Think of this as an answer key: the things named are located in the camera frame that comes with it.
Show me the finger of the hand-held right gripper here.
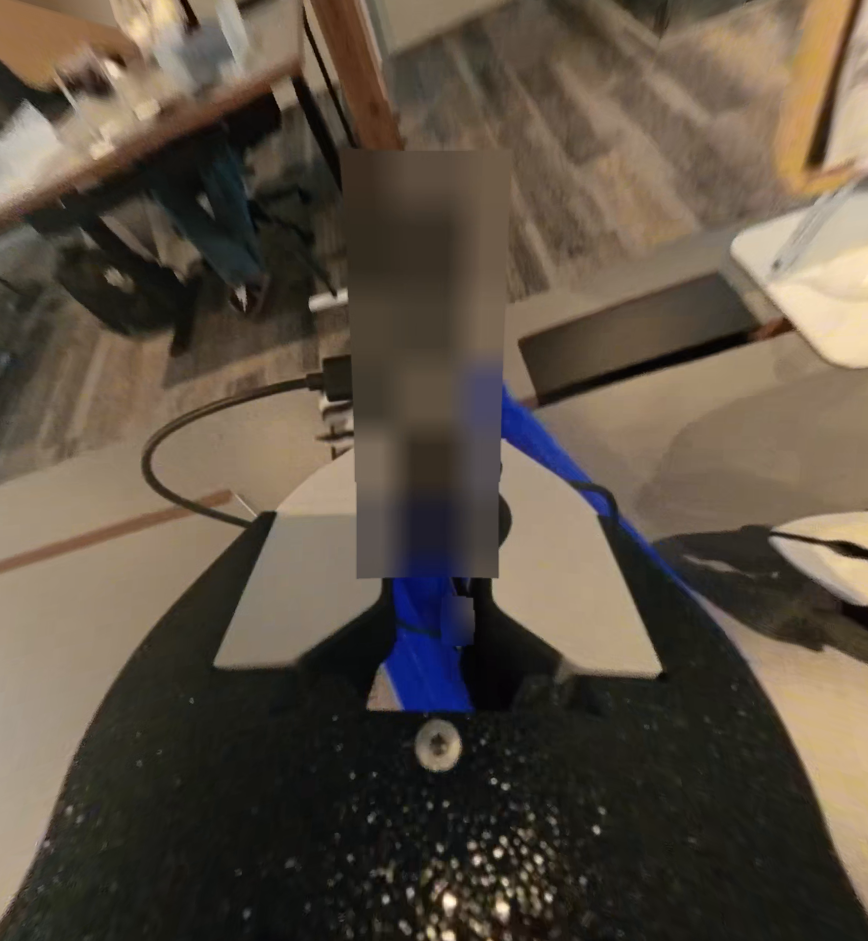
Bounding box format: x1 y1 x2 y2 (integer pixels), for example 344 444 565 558
767 506 868 554
770 544 868 613

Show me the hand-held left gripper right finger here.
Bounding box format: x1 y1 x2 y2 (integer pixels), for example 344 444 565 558
476 452 664 679

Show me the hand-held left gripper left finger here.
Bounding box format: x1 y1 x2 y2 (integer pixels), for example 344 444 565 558
212 450 387 671

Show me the black hub cable with strap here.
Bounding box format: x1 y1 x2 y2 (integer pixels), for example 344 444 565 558
396 479 620 649

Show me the blue plastic bin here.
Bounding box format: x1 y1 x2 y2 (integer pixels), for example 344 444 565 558
384 381 703 716

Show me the black usb cable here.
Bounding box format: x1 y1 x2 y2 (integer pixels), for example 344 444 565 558
142 355 355 529

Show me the clear acrylic sheet stand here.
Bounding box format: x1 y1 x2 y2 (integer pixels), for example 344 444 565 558
730 180 868 370

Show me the black backpack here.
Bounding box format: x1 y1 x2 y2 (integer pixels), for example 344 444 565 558
55 243 199 347

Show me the wooden office desk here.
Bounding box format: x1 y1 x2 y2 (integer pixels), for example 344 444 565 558
0 51 310 236

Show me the wooden column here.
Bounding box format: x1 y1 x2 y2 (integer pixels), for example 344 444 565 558
309 0 404 151

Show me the dark table cable hatch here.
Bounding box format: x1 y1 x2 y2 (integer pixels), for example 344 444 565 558
517 271 762 404

